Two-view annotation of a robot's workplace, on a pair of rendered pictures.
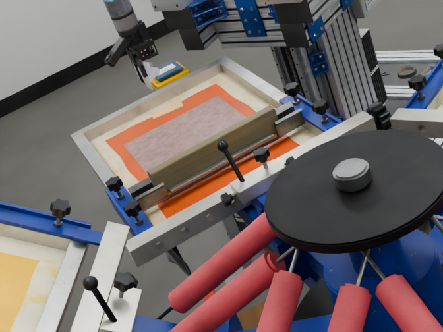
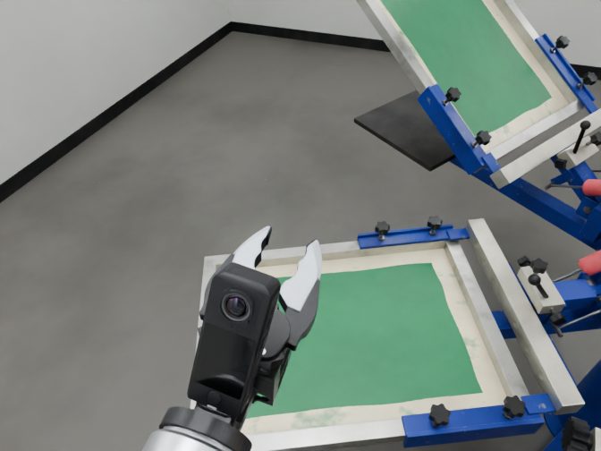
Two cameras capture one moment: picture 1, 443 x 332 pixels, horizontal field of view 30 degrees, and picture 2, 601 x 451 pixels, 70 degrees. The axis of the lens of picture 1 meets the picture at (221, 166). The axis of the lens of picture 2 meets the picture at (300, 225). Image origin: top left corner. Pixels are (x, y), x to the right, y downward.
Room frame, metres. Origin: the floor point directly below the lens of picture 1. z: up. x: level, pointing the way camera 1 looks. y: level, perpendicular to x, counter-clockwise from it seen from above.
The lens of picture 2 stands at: (2.36, -0.63, 2.00)
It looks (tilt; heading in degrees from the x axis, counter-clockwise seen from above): 45 degrees down; 222
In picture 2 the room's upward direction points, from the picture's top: 5 degrees counter-clockwise
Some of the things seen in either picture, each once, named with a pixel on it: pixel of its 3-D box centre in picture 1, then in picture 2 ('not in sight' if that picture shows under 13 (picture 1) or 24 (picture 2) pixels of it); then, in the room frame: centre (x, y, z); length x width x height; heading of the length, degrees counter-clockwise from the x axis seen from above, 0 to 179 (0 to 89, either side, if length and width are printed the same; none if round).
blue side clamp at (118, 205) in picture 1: (134, 218); not in sight; (1.85, 0.26, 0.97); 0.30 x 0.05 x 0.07; 13
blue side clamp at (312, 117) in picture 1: (313, 120); not in sight; (1.97, -0.28, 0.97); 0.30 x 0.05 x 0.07; 13
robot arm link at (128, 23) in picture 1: (124, 21); not in sight; (2.51, 0.11, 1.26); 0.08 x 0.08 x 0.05
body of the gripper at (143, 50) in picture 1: (137, 43); not in sight; (2.51, 0.10, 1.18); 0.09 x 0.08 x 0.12; 103
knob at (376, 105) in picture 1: (374, 119); (582, 439); (1.79, -0.40, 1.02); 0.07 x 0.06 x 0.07; 13
